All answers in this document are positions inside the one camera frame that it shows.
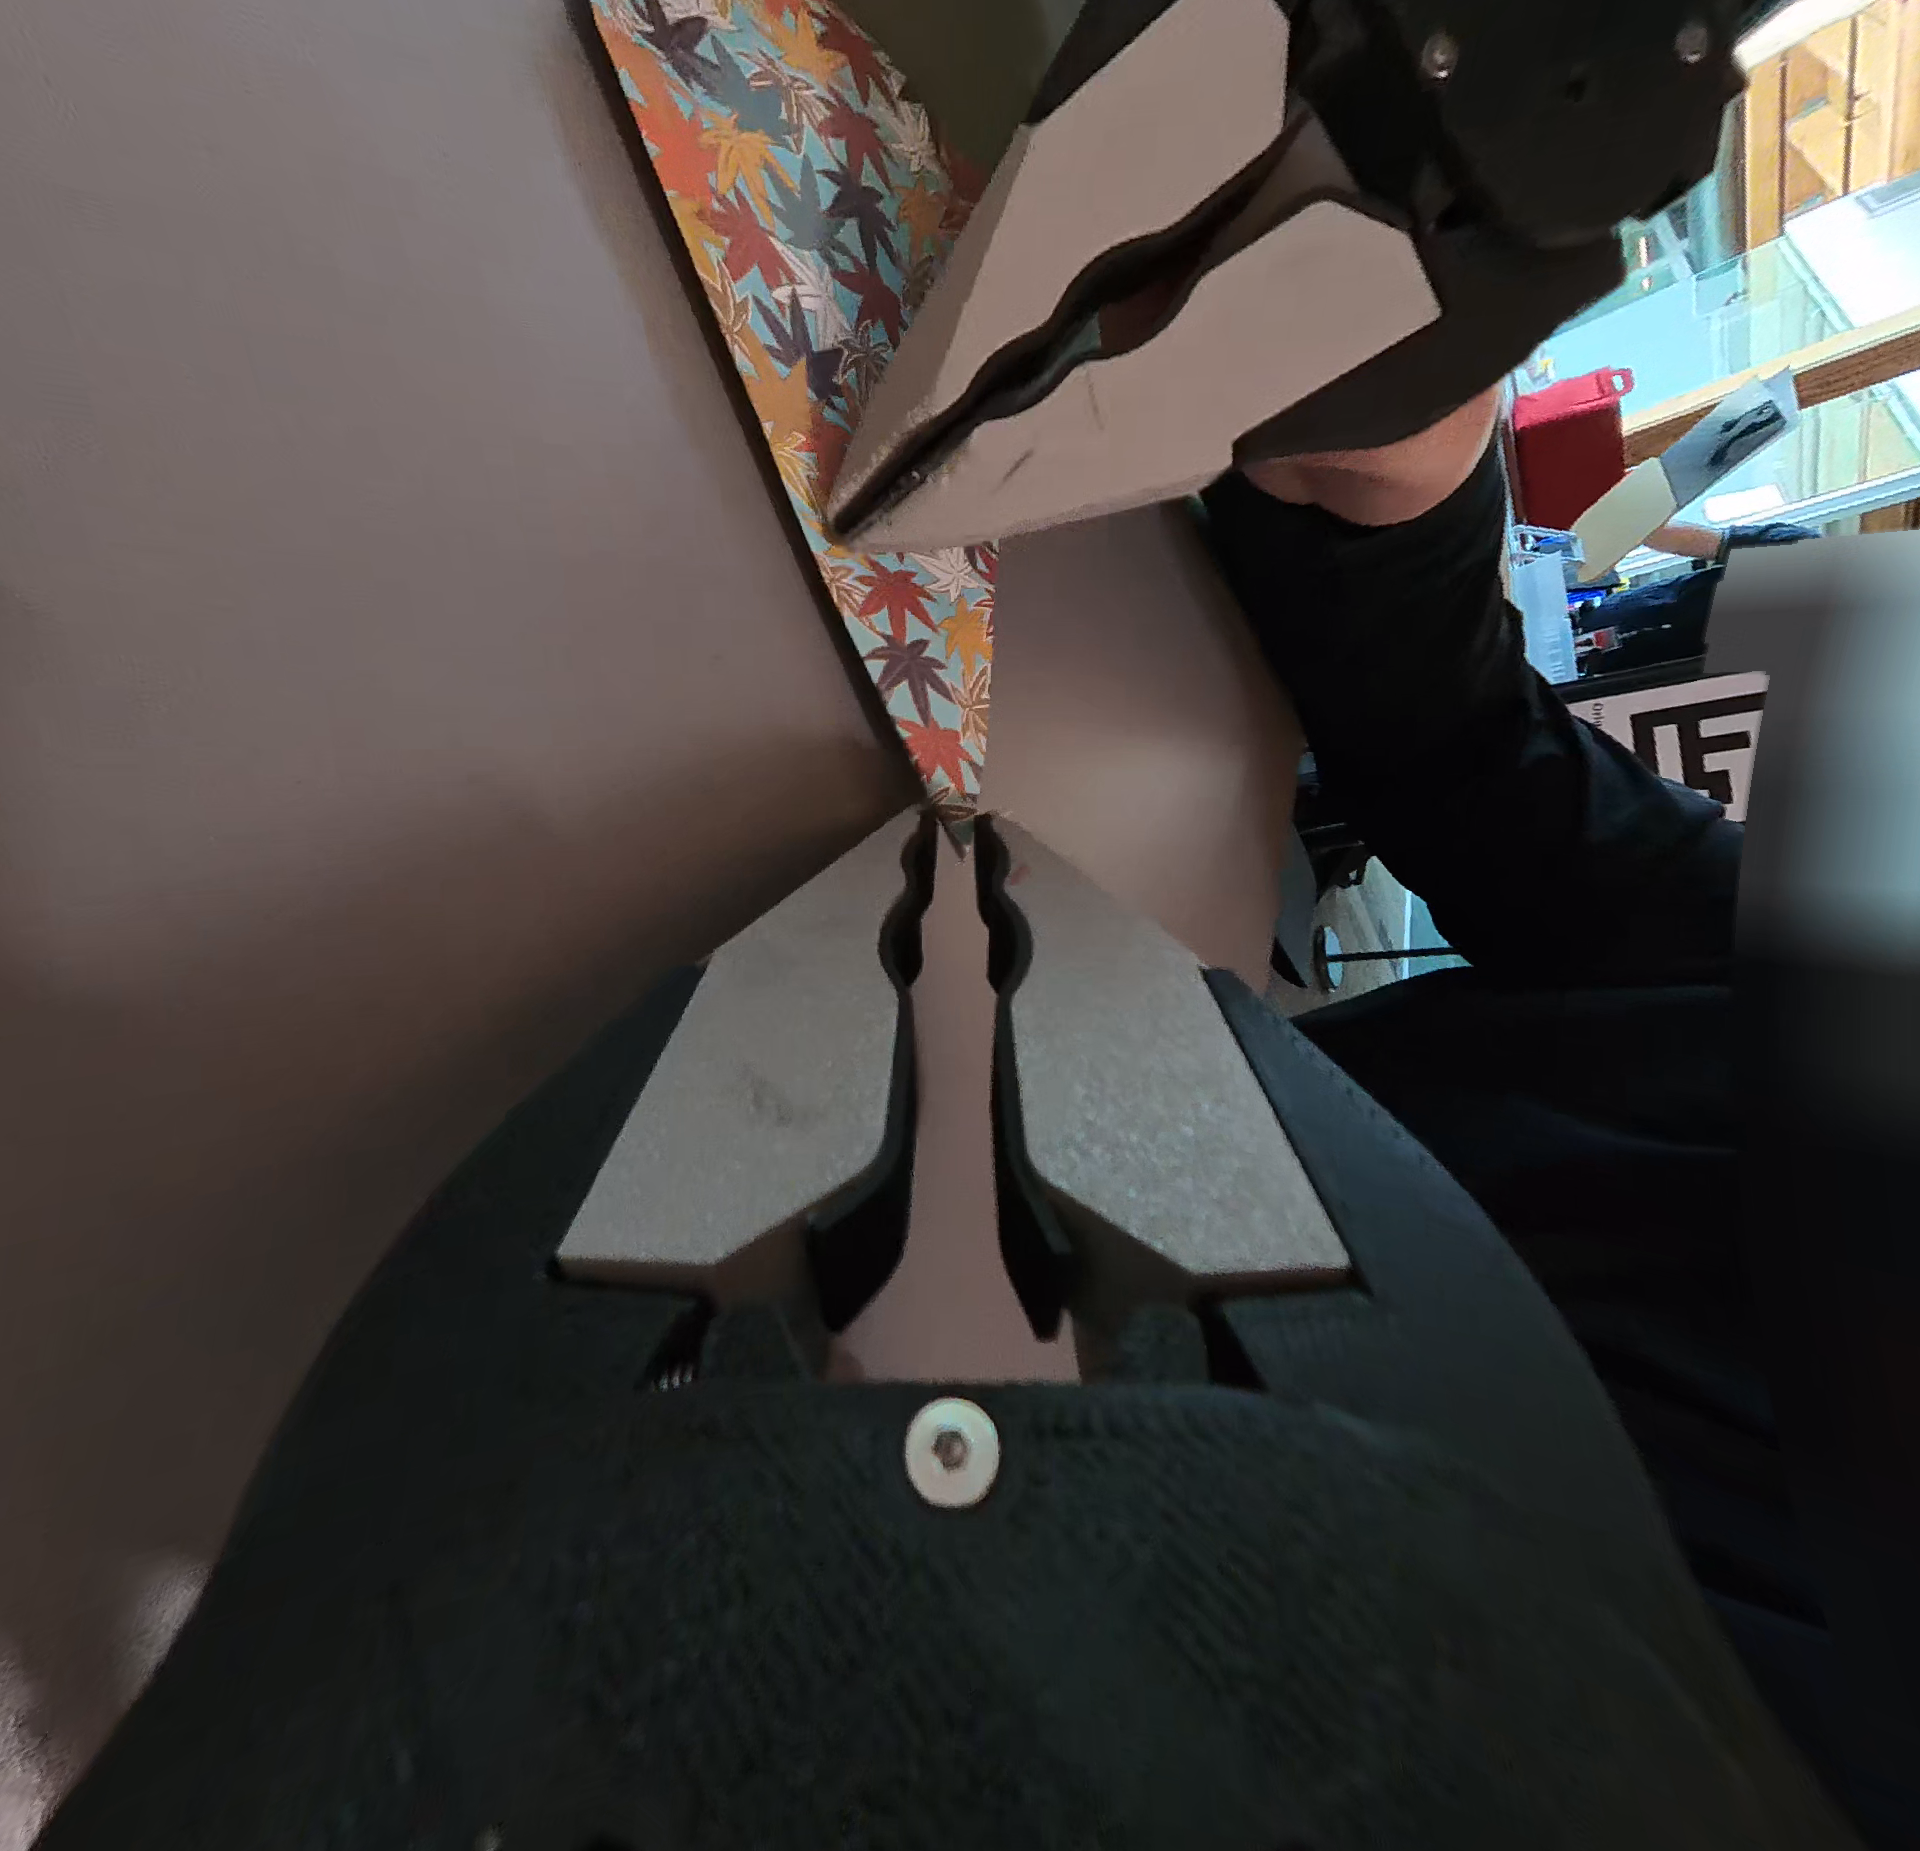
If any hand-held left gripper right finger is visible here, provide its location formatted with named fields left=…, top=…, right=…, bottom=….
left=972, top=813, right=1356, bottom=1385

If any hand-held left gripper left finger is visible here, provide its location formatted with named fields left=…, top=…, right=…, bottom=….
left=552, top=808, right=943, bottom=1379

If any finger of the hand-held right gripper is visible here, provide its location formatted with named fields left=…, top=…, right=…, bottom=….
left=825, top=0, right=1298, bottom=533
left=828, top=193, right=1447, bottom=552

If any maple leaf patterned origami paper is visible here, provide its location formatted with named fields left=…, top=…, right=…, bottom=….
left=582, top=0, right=1004, bottom=821

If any person's right forearm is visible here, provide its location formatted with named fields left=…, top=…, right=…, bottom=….
left=1203, top=431, right=1748, bottom=989

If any person's right hand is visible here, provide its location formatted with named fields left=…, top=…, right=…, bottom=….
left=1245, top=386, right=1510, bottom=523

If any red plastic case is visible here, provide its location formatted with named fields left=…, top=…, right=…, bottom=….
left=1509, top=363, right=1641, bottom=535

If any clear plastic bin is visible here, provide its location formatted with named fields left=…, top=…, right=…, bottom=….
left=1509, top=522, right=1581, bottom=685

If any person's dark clothed body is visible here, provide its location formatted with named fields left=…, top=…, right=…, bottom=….
left=1297, top=974, right=1741, bottom=1627

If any black equipment box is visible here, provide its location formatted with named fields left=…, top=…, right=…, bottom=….
left=1574, top=567, right=1727, bottom=678

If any white printed tag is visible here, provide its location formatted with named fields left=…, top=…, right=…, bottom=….
left=1568, top=672, right=1773, bottom=826

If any wooden rail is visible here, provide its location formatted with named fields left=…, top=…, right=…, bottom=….
left=1621, top=313, right=1920, bottom=448

